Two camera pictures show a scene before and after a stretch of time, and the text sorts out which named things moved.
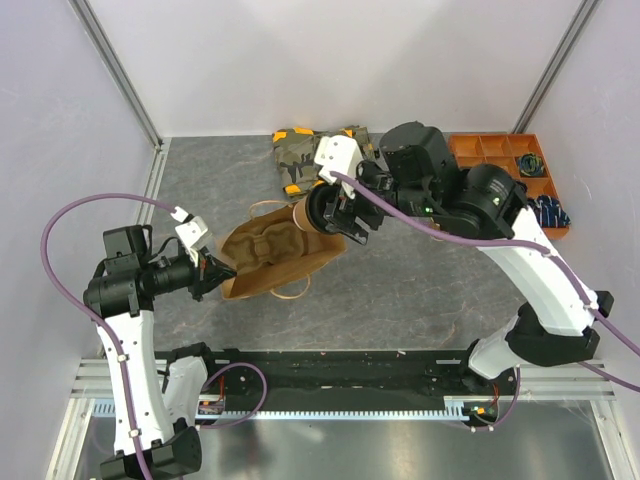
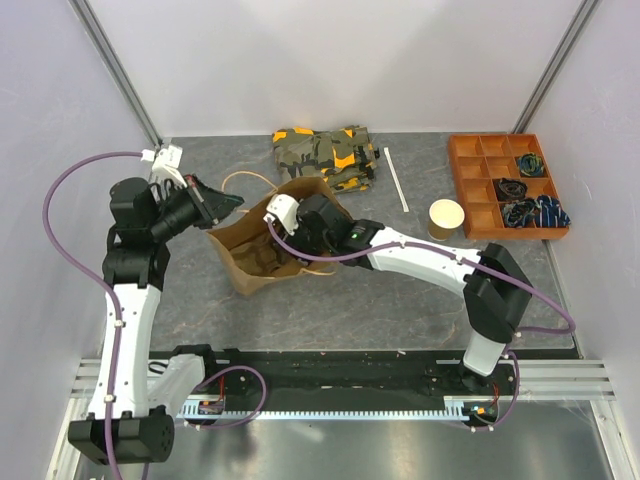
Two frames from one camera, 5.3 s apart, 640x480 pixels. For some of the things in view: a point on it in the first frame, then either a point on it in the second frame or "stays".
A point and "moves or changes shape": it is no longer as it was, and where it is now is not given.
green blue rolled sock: [531, 165] stays
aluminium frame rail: [564, 382] stays
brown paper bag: [269, 252] moves or changes shape
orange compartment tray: [504, 150] stays
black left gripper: [209, 273] to [213, 205]
